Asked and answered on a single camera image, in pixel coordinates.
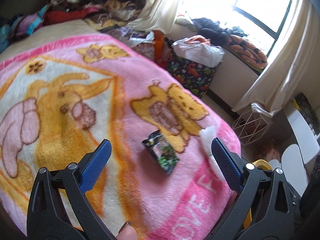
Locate floral fabric bag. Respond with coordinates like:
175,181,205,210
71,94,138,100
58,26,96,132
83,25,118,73
132,43,155,61

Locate orange bag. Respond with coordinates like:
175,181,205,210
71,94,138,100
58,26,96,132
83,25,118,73
153,30,165,66

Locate cream curtain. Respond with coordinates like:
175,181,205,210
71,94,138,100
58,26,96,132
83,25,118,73
232,0,319,115
127,0,180,35

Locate green black snack packet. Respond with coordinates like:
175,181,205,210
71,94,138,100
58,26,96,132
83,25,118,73
142,130,180,176

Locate left hand painted nails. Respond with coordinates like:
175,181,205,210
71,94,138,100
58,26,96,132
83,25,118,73
116,221,138,240

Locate pile of dark clothes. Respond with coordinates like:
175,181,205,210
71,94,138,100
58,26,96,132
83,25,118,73
43,0,146,25

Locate window frame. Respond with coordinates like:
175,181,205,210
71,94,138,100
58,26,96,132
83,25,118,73
230,0,292,56

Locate left cream curtain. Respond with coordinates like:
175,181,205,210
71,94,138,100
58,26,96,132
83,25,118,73
127,0,180,35

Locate white wire side table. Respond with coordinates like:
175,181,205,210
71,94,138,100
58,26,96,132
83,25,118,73
232,102,272,147

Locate right cream curtain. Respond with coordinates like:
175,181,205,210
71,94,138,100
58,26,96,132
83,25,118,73
232,0,319,115

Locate black jacket on sill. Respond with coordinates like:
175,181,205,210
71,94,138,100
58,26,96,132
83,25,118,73
192,17,247,46

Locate white yarn tassel bundle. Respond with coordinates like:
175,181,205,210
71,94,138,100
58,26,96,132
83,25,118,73
199,126,225,181

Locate black box on dresser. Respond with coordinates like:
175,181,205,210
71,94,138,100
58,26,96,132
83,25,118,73
292,93,319,135

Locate pink bear fleece blanket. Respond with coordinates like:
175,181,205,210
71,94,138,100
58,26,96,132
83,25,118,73
1,34,240,239

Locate dinosaur print laundry basket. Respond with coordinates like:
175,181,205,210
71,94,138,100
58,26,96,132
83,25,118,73
166,53,221,98

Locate orange patterned folded blanket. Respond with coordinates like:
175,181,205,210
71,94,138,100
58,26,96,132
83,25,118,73
227,35,268,70

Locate white dresser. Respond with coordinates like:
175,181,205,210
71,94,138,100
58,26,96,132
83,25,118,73
268,102,319,195

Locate yellow rimmed trash bin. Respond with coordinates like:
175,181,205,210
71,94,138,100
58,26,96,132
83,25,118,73
242,159,274,230

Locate striped purple blue cloth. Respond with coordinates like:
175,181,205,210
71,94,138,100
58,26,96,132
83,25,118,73
10,5,48,40

